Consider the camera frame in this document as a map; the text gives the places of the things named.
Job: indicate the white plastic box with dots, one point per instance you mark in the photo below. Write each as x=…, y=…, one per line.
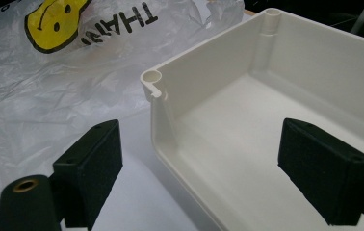
x=234, y=128

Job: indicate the clear plastic bag yellow print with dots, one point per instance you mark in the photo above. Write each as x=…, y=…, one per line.
x=42, y=96

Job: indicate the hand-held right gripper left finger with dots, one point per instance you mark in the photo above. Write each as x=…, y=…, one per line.
x=88, y=173

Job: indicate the white paper sheet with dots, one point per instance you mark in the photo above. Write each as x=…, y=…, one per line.
x=144, y=199

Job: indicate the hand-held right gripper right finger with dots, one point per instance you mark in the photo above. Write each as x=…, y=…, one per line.
x=324, y=173

